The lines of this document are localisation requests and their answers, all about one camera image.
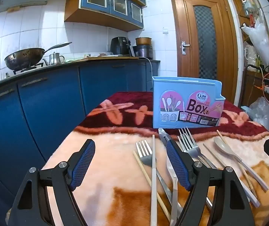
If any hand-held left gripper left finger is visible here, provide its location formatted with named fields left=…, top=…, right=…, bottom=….
left=8, top=139, right=96, bottom=226

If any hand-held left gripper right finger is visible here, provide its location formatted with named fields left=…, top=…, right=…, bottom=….
left=166, top=140, right=256, bottom=226

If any light beige chopstick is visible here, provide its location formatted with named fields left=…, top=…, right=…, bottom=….
left=203, top=143, right=261, bottom=208
left=150, top=135, right=158, bottom=226

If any steel fork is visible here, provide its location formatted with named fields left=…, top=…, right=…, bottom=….
left=177, top=132, right=217, bottom=170
left=136, top=140, right=175, bottom=209
left=181, top=127, right=210, bottom=167

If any wooden chopstick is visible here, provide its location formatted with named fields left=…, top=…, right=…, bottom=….
left=216, top=129, right=258, bottom=199
left=133, top=151, right=171, bottom=222

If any white plastic spoon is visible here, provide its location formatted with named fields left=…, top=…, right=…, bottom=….
left=167, top=160, right=183, bottom=226

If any grey beige plastic spoon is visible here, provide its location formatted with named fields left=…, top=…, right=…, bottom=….
left=213, top=137, right=269, bottom=191

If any light blue utensil box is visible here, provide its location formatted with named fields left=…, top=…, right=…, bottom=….
left=152, top=76, right=226, bottom=129

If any steel table knife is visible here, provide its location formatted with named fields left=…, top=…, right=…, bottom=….
left=158, top=128, right=172, bottom=147

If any clear plastic bag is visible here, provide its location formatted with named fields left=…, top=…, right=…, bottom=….
left=241, top=96, right=269, bottom=132

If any blue kitchen base cabinet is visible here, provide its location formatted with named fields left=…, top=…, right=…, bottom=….
left=0, top=62, right=159, bottom=217

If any dark kitchen countertop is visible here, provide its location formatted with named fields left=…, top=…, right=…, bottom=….
left=0, top=59, right=161, bottom=95

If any steel kettle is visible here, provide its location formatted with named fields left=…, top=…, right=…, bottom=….
left=43, top=52, right=65, bottom=66

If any gas stove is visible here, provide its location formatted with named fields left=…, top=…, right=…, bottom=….
left=12, top=62, right=44, bottom=74

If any wooden cutting board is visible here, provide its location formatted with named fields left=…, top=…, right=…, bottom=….
left=74, top=55, right=139, bottom=63

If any white plastic bag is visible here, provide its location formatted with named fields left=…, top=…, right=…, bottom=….
left=240, top=24, right=269, bottom=66

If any pot with brown lid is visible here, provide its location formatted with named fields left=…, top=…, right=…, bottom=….
left=133, top=45, right=154, bottom=60

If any black wok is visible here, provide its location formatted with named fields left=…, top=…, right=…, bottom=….
left=5, top=42, right=72, bottom=71

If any black air fryer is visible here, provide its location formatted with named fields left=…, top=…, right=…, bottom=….
left=110, top=37, right=133, bottom=57

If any bronze pot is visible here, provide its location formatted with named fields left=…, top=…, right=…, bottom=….
left=135, top=37, right=152, bottom=46

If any wooden door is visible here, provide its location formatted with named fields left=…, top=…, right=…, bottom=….
left=170, top=0, right=239, bottom=104

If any white power cable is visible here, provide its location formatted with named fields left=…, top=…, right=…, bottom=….
left=139, top=57, right=154, bottom=92

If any silver door handle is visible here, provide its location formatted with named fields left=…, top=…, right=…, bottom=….
left=181, top=41, right=191, bottom=56

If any blue and wood wall cabinet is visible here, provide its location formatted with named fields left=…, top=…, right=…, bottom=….
left=64, top=0, right=146, bottom=32

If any wooden wall shelf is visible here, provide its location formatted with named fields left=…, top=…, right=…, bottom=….
left=231, top=0, right=269, bottom=109

